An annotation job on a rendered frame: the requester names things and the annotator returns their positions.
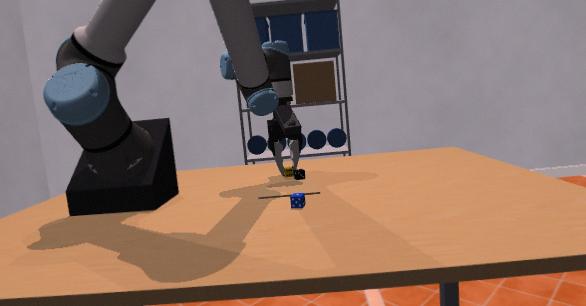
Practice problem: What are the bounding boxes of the black die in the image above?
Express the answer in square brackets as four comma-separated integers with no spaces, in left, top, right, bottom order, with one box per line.
[293,169,305,180]

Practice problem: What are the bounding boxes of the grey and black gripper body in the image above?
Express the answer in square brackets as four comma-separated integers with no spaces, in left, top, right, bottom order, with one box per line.
[267,97,297,141]

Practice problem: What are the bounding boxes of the blue die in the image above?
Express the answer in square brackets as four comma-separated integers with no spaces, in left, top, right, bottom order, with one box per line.
[290,193,306,208]

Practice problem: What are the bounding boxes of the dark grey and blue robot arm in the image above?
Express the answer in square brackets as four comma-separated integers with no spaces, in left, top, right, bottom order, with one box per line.
[43,0,301,182]

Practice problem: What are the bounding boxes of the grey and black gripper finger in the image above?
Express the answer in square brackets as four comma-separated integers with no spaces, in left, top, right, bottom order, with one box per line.
[289,133,303,170]
[268,131,285,176]

